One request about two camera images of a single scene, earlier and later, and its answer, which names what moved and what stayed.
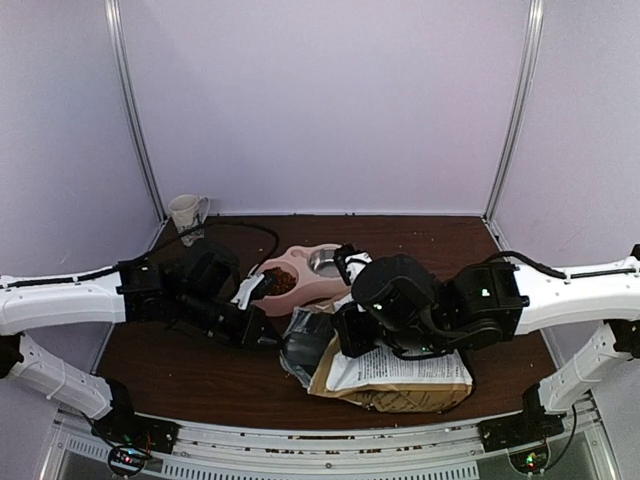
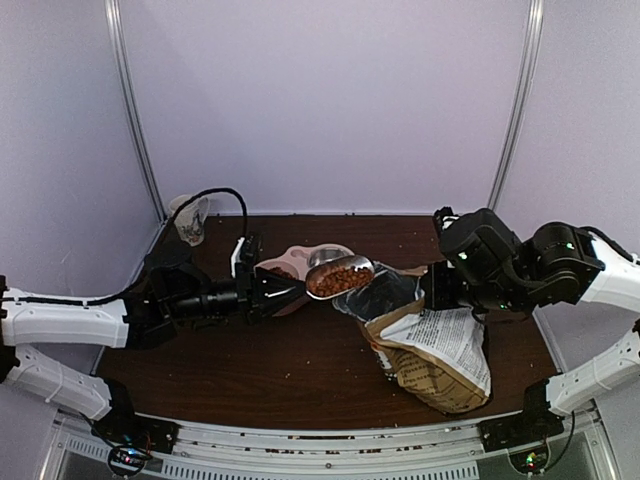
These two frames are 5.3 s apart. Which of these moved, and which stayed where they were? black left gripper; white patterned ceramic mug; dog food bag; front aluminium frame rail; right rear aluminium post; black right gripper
Moved: black left gripper; black right gripper; dog food bag
Stayed: front aluminium frame rail; right rear aluminium post; white patterned ceramic mug
